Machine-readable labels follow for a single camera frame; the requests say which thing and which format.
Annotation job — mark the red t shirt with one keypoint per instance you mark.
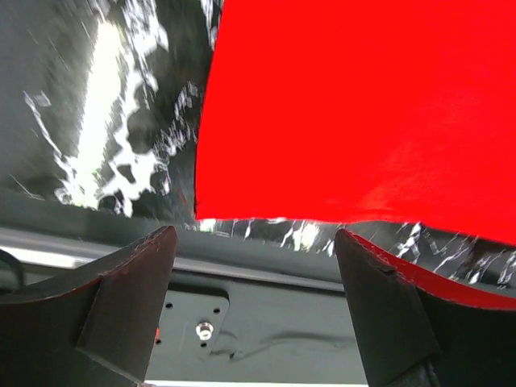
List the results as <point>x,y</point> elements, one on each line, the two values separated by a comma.
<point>350,111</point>

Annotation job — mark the black marbled table mat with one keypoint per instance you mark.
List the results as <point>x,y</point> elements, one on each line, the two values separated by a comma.
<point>101,108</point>

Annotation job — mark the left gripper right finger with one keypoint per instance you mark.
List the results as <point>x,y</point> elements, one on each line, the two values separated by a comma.
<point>416,328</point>

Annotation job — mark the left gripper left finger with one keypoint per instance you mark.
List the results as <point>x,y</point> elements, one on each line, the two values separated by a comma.
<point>91,326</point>

